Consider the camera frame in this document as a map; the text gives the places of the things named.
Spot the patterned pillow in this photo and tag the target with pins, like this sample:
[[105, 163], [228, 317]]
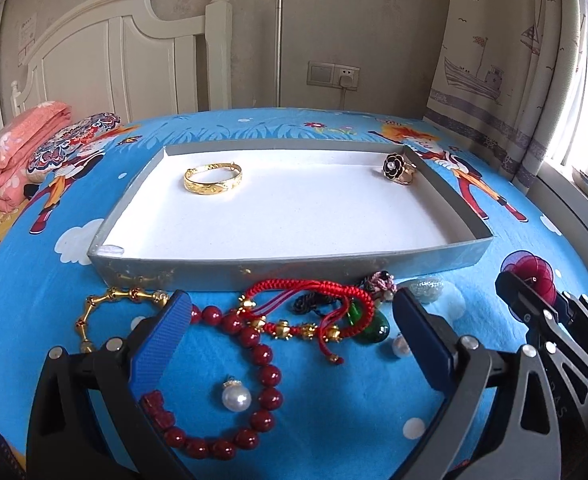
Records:
[[69, 142]]

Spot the white wooden headboard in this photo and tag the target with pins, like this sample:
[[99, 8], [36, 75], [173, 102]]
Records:
[[124, 55]]

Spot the white charger plug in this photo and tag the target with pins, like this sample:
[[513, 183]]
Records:
[[347, 80]]

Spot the clear crystal brooch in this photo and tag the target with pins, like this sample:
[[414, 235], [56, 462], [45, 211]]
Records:
[[426, 289]]

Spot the ship print curtain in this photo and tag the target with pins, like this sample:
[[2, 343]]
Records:
[[493, 60]]

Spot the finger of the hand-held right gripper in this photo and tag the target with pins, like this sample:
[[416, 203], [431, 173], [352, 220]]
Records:
[[523, 300], [586, 320]]

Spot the grey cardboard tray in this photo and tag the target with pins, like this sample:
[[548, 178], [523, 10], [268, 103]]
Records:
[[299, 220]]

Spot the paper sheet on wall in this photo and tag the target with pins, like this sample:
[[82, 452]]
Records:
[[27, 40]]

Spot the red translucent flower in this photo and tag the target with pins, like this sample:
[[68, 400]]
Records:
[[533, 270]]

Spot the pink knotted charm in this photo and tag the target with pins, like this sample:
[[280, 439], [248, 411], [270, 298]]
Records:
[[379, 282]]

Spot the pearl pendant with silver cap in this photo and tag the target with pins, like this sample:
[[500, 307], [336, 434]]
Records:
[[236, 397]]

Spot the pink folded quilt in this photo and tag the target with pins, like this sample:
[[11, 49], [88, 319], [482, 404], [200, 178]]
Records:
[[14, 150]]

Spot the gold bangle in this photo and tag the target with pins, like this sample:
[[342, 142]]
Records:
[[194, 185]]

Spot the metal pole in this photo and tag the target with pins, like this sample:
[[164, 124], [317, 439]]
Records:
[[279, 55]]

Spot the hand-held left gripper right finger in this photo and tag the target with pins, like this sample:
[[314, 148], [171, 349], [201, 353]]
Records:
[[423, 345]]

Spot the blue cartoon print bedsheet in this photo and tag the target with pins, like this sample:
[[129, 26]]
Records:
[[39, 300]]

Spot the beige wall switch panel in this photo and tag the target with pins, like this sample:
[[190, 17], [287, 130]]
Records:
[[321, 74]]

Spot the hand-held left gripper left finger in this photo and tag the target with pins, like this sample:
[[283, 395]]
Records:
[[164, 340]]

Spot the small white pearl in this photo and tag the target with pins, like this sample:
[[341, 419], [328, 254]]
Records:
[[401, 346]]

